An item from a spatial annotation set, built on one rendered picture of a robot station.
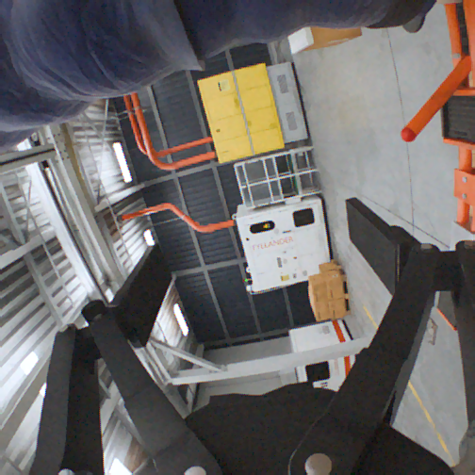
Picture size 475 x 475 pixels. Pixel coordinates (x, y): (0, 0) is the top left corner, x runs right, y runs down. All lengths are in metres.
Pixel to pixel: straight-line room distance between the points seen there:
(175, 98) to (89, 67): 10.88
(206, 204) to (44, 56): 10.96
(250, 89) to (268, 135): 1.25
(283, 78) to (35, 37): 7.54
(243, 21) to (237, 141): 7.24
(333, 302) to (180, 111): 8.28
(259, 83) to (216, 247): 6.78
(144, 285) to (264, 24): 0.29
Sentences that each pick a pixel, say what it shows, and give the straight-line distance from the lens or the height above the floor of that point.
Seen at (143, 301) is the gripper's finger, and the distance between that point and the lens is 0.17.
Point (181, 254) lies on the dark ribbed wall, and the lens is 12.13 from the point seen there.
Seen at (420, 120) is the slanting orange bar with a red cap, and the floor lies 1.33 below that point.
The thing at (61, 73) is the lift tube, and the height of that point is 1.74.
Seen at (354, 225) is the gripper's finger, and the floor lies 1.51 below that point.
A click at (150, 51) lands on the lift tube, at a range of 0.35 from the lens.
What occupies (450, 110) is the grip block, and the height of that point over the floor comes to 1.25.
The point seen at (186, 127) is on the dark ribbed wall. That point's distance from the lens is 11.02.
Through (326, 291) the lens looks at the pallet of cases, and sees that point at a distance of 7.29.
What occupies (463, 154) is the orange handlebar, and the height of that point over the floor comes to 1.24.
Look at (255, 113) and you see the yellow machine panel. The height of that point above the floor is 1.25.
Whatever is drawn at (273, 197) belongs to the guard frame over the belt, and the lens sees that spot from 7.71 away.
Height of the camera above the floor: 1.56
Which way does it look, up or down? 7 degrees up
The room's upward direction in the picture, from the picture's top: 103 degrees counter-clockwise
